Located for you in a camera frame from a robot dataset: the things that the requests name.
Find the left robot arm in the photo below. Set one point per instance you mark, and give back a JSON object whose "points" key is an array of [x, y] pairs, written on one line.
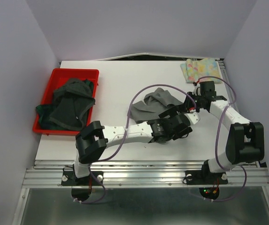
{"points": [[92, 140]]}

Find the grey skirt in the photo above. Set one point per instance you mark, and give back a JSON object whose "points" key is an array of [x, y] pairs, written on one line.
{"points": [[153, 105]]}

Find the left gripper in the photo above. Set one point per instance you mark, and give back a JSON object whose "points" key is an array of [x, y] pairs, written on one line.
{"points": [[172, 112]]}

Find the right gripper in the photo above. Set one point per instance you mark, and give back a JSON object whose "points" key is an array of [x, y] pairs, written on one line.
{"points": [[190, 93]]}

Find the floral pastel skirt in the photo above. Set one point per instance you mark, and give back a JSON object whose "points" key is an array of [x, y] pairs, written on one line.
{"points": [[194, 69]]}

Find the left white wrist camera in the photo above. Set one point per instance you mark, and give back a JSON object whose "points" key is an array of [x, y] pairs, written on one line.
{"points": [[193, 118]]}

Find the dark charcoal knit skirt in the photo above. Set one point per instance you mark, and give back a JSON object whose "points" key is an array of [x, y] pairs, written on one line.
{"points": [[73, 105]]}

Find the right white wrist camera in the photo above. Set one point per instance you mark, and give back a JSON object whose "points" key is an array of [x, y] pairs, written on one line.
{"points": [[197, 89]]}

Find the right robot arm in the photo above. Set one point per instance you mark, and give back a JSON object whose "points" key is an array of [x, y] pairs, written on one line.
{"points": [[245, 143]]}

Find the red plastic bin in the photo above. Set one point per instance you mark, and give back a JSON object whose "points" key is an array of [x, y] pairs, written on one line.
{"points": [[66, 106]]}

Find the dark green skirt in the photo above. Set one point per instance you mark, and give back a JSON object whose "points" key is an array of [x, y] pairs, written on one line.
{"points": [[42, 114]]}

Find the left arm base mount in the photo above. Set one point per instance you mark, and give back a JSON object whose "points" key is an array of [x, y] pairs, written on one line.
{"points": [[69, 179]]}

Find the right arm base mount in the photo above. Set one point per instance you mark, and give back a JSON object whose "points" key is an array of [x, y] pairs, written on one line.
{"points": [[203, 176]]}

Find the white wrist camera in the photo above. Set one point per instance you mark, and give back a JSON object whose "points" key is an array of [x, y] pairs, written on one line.
{"points": [[197, 89], [193, 118]]}

